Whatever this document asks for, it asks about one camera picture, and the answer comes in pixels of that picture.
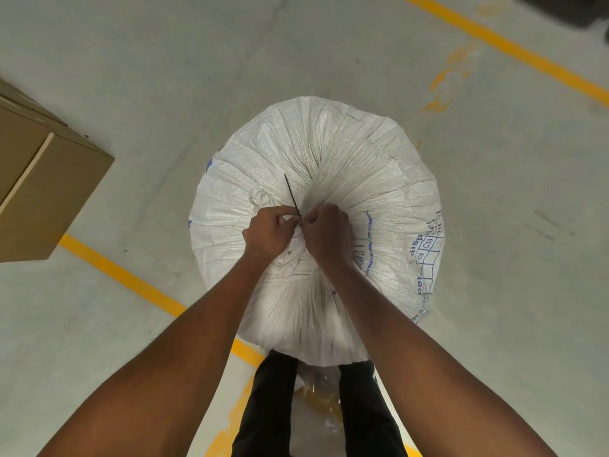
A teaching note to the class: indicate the white woven sack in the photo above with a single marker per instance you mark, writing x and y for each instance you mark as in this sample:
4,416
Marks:
333,161

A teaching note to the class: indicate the person's right hand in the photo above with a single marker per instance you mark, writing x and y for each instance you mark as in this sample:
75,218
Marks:
328,237

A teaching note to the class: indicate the person's leg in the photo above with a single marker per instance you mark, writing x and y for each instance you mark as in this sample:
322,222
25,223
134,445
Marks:
368,414
269,404

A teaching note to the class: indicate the person's right leg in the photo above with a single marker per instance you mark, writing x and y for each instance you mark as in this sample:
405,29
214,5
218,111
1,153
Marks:
368,414

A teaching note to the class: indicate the person's left fingers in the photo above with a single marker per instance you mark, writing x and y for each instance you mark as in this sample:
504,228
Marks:
288,219

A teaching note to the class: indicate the person's left leg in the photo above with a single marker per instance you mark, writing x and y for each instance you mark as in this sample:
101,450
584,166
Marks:
269,404

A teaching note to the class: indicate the person's left forearm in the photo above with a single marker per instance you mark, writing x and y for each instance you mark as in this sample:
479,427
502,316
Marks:
181,356

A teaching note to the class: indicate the brown cardboard box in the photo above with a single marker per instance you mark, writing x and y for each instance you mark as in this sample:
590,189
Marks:
47,185

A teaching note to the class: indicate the person's left hand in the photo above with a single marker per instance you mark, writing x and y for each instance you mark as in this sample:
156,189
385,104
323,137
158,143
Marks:
266,233

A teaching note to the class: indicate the person's right fingers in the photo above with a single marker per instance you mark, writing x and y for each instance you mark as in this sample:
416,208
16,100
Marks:
314,218

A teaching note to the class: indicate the person's right forearm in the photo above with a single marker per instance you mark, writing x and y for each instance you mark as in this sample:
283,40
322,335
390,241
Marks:
418,366

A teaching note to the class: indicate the clear plastic bag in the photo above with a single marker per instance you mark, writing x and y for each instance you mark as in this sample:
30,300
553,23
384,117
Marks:
316,399

